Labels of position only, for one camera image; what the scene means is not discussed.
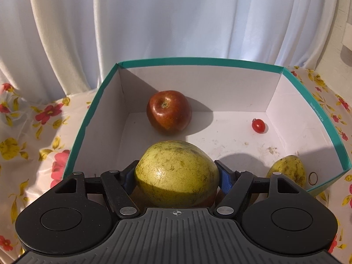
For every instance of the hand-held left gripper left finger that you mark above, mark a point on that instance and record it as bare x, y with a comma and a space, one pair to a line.
129, 177

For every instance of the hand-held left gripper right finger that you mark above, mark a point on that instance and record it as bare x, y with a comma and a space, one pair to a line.
224, 180

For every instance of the large yellow-green pear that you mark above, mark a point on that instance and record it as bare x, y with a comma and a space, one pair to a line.
176, 173

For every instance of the red cherry tomato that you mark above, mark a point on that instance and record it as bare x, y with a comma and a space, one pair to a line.
258, 126

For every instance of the small yellow-green pear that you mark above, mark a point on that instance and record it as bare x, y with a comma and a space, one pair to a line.
288, 167

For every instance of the large red apple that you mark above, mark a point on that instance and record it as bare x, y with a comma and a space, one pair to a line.
169, 112

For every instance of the teal cardboard box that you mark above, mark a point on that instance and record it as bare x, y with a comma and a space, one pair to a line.
220, 99

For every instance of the floral tablecloth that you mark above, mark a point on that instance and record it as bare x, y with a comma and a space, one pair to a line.
41, 143

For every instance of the white curtain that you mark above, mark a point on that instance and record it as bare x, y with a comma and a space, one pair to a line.
165, 19

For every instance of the beige wall fixture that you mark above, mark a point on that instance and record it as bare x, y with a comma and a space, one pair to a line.
348, 33

